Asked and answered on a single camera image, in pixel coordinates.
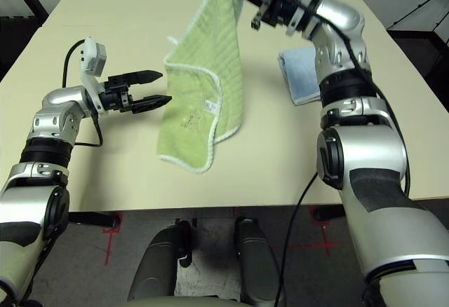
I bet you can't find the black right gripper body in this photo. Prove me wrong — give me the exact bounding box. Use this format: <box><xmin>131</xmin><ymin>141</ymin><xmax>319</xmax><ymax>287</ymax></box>
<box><xmin>250</xmin><ymin>0</ymin><xmax>306</xmax><ymax>29</ymax></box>

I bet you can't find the dark grey right robot leg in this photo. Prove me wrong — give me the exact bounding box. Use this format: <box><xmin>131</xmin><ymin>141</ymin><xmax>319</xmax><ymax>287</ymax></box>
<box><xmin>234</xmin><ymin>217</ymin><xmax>287</xmax><ymax>307</ymax></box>

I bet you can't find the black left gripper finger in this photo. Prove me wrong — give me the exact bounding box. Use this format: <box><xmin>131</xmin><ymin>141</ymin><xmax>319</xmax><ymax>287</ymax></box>
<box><xmin>126</xmin><ymin>69</ymin><xmax>164</xmax><ymax>86</ymax></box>
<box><xmin>131</xmin><ymin>95</ymin><xmax>173</xmax><ymax>114</ymax></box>

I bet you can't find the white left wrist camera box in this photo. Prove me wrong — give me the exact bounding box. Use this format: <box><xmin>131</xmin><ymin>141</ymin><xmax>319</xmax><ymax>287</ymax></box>
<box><xmin>79</xmin><ymin>35</ymin><xmax>108</xmax><ymax>115</ymax></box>

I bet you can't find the folded light blue towel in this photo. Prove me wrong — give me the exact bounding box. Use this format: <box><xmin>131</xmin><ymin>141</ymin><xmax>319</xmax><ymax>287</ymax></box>
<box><xmin>277</xmin><ymin>47</ymin><xmax>322</xmax><ymax>106</ymax></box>

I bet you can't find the green towel with white trim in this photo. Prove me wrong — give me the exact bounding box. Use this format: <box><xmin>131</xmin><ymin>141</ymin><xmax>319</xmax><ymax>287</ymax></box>
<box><xmin>156</xmin><ymin>0</ymin><xmax>246</xmax><ymax>175</ymax></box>

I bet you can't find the black table foot bar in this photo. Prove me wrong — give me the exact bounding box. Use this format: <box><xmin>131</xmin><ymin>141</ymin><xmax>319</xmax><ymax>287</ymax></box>
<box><xmin>68</xmin><ymin>211</ymin><xmax>122</xmax><ymax>230</ymax></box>
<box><xmin>313</xmin><ymin>205</ymin><xmax>347</xmax><ymax>223</ymax></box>

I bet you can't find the grey robot torso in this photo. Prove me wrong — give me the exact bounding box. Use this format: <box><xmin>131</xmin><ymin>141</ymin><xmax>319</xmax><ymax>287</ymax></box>
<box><xmin>121</xmin><ymin>296</ymin><xmax>246</xmax><ymax>307</ymax></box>

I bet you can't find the black metal frame furniture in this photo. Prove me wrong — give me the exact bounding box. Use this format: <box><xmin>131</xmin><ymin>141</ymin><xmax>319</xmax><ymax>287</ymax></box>
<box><xmin>385</xmin><ymin>0</ymin><xmax>449</xmax><ymax>83</ymax></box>

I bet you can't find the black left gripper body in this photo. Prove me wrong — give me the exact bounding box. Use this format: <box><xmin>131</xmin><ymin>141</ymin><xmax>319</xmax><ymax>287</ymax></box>
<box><xmin>98</xmin><ymin>75</ymin><xmax>136</xmax><ymax>114</ymax></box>

